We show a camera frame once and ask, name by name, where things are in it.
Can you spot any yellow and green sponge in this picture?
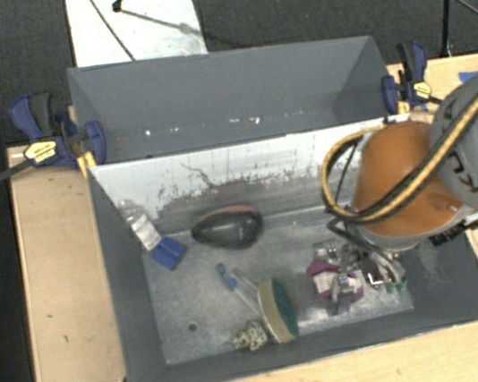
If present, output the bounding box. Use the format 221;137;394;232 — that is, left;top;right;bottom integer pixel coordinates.
253;274;303;347

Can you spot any purple and white toy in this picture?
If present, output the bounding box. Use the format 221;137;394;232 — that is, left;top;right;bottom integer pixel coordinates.
303;252;368;310

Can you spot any clear toothbrush blue handle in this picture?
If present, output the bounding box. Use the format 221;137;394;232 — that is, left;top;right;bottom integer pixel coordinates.
214;256;265;317

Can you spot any clear plastic bottle blue cap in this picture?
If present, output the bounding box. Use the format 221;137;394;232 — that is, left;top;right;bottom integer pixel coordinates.
119;191;190;277

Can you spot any black cylinder on white bracket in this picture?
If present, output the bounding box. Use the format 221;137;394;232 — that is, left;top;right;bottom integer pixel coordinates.
424;211;478;248

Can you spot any grey metal bin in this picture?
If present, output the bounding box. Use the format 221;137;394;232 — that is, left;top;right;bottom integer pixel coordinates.
65;4;478;382

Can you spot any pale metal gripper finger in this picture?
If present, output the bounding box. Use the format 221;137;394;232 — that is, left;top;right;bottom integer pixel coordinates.
324;272;357;317
311;238;342;270

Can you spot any pale wood board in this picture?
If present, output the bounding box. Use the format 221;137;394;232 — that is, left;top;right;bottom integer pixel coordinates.
0;133;129;382

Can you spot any black oval brush red base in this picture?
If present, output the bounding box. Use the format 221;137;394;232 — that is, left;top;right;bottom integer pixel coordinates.
186;201;268;259

